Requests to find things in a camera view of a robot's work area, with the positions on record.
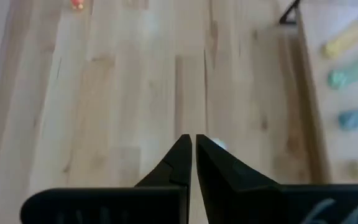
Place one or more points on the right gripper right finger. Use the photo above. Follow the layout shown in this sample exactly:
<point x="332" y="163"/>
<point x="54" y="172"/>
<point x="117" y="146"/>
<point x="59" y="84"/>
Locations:
<point x="228" y="193"/>

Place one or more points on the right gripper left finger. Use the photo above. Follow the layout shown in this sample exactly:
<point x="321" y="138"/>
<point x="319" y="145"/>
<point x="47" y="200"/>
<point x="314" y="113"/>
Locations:
<point x="135" y="205"/>

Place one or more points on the small teal pill bottle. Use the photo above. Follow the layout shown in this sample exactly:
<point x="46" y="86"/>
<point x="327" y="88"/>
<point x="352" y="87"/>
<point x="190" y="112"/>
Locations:
<point x="346" y="74"/>

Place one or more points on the small yellow pill bottle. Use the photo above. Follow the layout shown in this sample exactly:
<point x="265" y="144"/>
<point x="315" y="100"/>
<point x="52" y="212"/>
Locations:
<point x="343" y="42"/>

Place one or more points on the yellow bottle with red capsule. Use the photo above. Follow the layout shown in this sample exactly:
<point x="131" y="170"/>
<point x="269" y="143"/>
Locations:
<point x="77" y="4"/>

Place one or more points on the black metal shelf frame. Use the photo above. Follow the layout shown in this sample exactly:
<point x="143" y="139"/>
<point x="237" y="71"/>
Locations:
<point x="288" y="23"/>

